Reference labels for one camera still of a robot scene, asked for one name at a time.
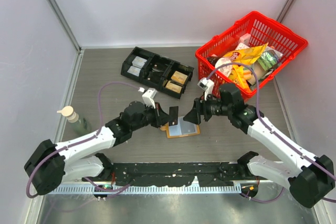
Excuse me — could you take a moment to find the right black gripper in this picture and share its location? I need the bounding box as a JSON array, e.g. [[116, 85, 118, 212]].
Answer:
[[184, 90, 232, 124]]

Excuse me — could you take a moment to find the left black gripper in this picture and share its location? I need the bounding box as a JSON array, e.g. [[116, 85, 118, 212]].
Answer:
[[131, 101, 172, 132]]

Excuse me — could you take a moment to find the dark grey credit card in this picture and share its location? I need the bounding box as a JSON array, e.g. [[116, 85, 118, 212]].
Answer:
[[169, 106, 179, 126]]

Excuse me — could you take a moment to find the orange leather card holder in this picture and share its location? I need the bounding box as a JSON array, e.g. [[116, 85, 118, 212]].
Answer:
[[160, 116, 200, 138]]

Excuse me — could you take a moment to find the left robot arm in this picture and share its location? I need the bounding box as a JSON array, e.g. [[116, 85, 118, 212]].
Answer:
[[24, 101, 170, 198]]

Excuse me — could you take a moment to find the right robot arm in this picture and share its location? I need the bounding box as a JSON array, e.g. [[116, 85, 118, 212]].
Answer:
[[183, 78, 335, 208]]

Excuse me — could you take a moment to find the tan card box upper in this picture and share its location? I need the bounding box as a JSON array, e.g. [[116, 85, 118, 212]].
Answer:
[[171, 71, 188, 84]]

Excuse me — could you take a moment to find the white card box upper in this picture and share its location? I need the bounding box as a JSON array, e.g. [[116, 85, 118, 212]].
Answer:
[[132, 56, 147, 69]]

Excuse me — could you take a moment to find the black compartment tray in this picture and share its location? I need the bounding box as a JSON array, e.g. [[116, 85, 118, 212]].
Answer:
[[121, 47, 194, 99]]

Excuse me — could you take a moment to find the white paper roll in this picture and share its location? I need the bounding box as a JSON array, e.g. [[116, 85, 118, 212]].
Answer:
[[215, 57, 232, 77]]

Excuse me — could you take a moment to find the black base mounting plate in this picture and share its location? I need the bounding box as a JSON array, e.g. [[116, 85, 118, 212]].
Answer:
[[89, 162, 257, 187]]

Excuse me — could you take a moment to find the yellow chips bag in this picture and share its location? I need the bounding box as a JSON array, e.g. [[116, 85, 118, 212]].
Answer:
[[224, 44, 268, 91]]

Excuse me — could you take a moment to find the green soap pump bottle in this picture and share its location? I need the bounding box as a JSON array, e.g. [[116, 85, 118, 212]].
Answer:
[[57, 105, 91, 136]]

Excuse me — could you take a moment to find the pink white carton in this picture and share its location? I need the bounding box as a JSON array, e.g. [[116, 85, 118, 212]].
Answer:
[[238, 33, 251, 46]]

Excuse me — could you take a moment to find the green foil snack packet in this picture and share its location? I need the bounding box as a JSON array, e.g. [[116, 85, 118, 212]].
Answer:
[[257, 49, 279, 71]]

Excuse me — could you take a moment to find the red plastic shopping basket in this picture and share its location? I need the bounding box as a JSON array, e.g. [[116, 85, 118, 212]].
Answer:
[[195, 11, 308, 100]]

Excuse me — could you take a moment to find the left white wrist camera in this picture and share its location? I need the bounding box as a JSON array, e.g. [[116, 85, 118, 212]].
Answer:
[[142, 88, 158, 108]]

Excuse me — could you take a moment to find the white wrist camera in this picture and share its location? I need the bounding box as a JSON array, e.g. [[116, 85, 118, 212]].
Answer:
[[142, 88, 158, 108], [197, 78, 214, 101]]

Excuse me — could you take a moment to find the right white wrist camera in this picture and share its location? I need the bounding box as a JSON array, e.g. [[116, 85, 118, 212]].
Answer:
[[197, 78, 214, 101]]

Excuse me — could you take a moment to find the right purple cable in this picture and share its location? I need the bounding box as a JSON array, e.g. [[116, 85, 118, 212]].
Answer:
[[207, 62, 336, 204]]

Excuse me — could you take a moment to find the purple cable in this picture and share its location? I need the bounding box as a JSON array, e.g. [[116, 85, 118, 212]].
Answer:
[[207, 62, 336, 204], [26, 81, 144, 210]]

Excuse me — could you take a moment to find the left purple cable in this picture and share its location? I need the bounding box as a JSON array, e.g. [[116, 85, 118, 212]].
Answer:
[[26, 81, 144, 210]]

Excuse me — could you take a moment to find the white perforated cable duct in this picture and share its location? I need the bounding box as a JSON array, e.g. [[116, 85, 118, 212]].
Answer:
[[50, 183, 242, 195]]

